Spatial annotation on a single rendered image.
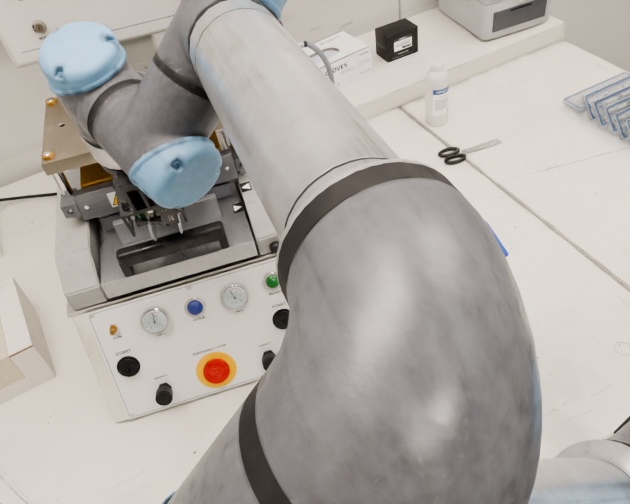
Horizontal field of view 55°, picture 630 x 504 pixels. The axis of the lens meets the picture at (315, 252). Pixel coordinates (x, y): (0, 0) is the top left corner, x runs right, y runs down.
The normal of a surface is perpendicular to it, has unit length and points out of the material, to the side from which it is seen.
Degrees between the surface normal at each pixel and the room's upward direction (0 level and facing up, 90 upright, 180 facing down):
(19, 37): 90
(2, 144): 90
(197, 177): 108
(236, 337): 65
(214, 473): 48
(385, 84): 0
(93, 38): 20
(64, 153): 0
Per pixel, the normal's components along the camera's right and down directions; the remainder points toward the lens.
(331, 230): -0.59, -0.46
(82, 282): 0.08, -0.10
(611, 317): -0.13, -0.70
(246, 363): 0.19, 0.30
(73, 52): -0.03, -0.44
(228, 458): -0.82, -0.36
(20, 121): 0.45, 0.59
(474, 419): 0.32, -0.22
